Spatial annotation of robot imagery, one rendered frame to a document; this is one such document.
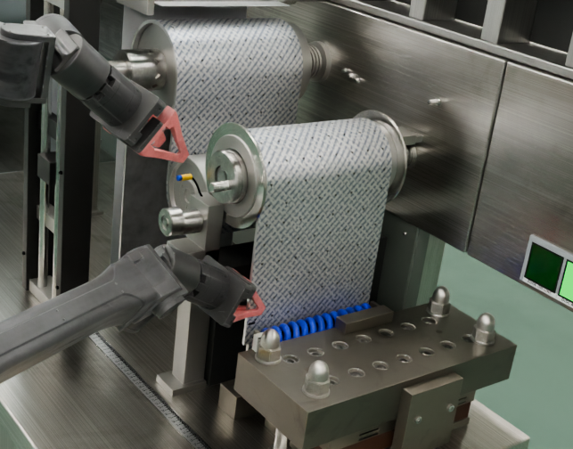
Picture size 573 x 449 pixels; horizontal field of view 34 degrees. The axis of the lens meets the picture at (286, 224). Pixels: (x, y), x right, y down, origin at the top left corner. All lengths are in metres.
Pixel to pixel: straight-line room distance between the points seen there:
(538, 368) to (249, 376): 2.41
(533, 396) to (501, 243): 2.06
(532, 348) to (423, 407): 2.43
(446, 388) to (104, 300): 0.53
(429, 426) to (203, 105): 0.58
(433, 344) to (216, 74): 0.52
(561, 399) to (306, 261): 2.20
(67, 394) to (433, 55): 0.74
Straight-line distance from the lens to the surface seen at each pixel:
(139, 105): 1.14
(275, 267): 1.33
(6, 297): 1.70
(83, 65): 1.09
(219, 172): 1.30
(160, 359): 1.53
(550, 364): 3.67
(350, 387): 1.27
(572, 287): 1.33
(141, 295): 1.10
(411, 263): 1.55
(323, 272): 1.39
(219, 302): 1.26
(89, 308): 1.03
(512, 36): 1.41
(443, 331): 1.45
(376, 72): 1.56
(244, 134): 1.27
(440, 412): 1.37
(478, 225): 1.43
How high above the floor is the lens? 1.69
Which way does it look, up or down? 22 degrees down
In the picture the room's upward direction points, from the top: 7 degrees clockwise
